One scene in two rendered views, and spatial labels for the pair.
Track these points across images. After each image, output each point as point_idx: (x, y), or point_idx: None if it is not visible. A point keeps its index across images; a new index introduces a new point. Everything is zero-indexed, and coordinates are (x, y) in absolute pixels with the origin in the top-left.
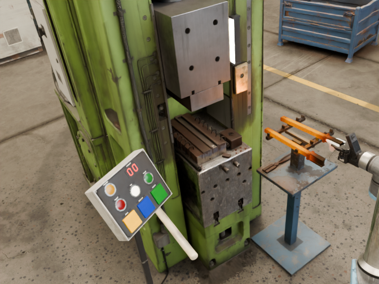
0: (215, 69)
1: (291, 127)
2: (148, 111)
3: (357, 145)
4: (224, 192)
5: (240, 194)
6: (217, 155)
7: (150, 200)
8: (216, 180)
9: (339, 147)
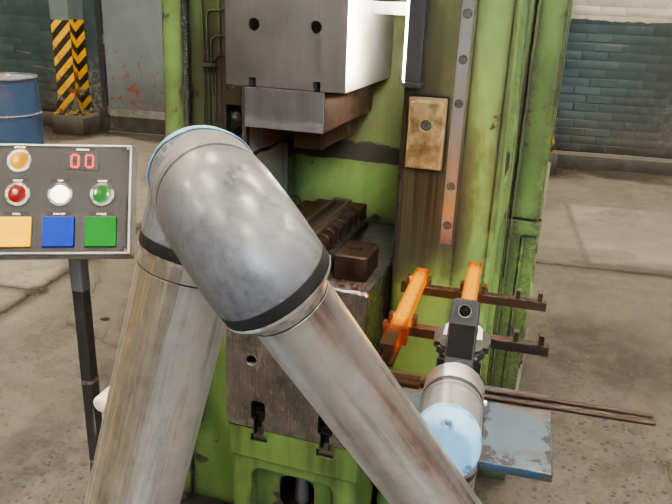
0: (309, 49)
1: (489, 302)
2: (206, 107)
3: (464, 342)
4: None
5: None
6: None
7: (76, 229)
8: None
9: (439, 336)
